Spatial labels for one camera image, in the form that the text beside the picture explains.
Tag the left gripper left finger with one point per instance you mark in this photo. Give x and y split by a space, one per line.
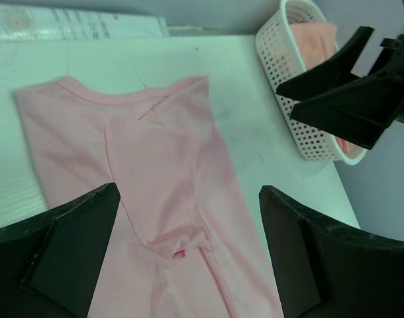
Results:
50 263

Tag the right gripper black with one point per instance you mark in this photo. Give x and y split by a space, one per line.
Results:
400 73

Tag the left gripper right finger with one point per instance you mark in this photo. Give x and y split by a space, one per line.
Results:
326 268

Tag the pink t shirt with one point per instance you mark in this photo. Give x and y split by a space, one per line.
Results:
184 243

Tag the peach t shirt in basket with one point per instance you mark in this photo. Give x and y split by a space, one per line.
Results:
315 41

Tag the white plastic basket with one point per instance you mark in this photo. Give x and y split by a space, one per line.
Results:
282 61

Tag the printed paper label strip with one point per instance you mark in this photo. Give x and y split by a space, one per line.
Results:
19 23

